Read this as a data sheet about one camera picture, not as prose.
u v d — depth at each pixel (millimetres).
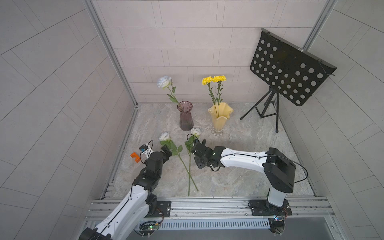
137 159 846
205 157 629
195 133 942
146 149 695
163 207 724
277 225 672
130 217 527
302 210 710
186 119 919
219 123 869
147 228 655
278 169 479
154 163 588
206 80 808
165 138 914
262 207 710
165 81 783
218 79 805
